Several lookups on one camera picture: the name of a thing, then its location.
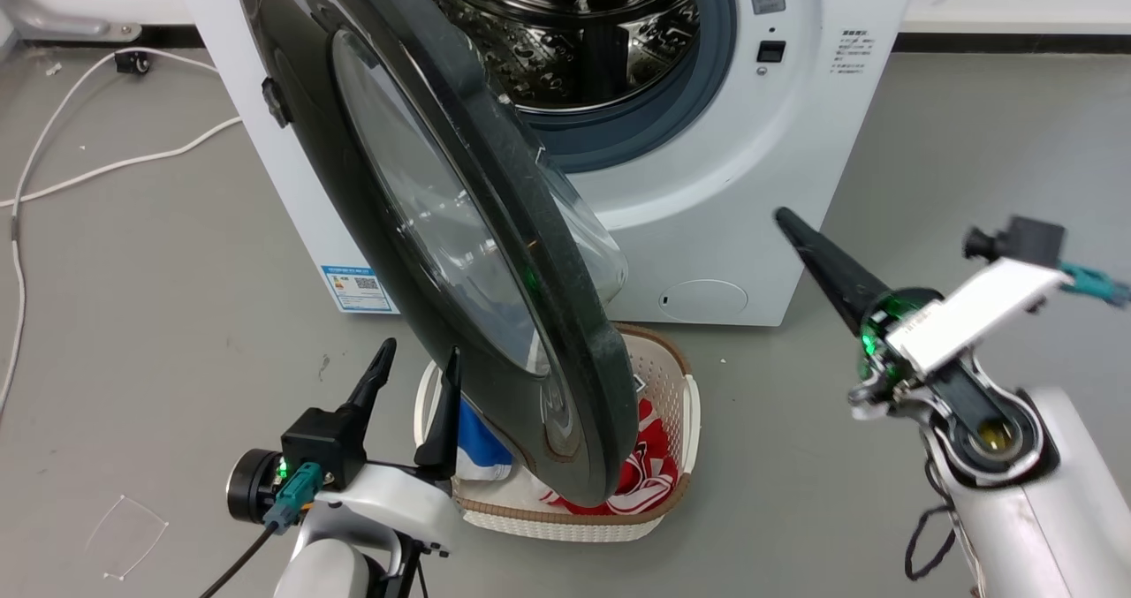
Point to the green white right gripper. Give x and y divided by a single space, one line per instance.
972 311

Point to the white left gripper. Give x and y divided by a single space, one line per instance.
402 496

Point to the black round washer door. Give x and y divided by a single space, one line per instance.
353 209

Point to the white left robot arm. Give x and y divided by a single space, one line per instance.
327 571

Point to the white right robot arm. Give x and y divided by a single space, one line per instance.
1060 510

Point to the white front-load washing machine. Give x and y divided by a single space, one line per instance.
751 183

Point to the grey rubber door gasket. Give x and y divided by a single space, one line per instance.
698 86

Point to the grey white machine base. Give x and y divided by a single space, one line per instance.
62 2

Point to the blue white garment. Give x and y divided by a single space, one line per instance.
482 443

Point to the blue white energy label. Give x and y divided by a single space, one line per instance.
358 289

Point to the round white filter cover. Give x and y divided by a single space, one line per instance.
704 300

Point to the white brown-rimmed laundry basket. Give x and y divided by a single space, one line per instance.
671 377

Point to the small black square socket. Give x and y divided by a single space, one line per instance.
771 51

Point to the red white patterned garment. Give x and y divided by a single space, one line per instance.
649 465

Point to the stainless steel washer drum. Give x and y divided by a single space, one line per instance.
574 41

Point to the small black floor plug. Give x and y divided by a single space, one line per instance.
133 62

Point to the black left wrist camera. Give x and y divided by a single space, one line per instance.
322 448

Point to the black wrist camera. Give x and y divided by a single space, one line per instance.
322 448
1029 238

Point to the teal left camera connector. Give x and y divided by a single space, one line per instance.
293 495

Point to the teal camera connector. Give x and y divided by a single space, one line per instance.
1096 282
293 495

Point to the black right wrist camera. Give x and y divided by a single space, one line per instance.
1029 238

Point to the teal right camera connector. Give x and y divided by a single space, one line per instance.
1096 282

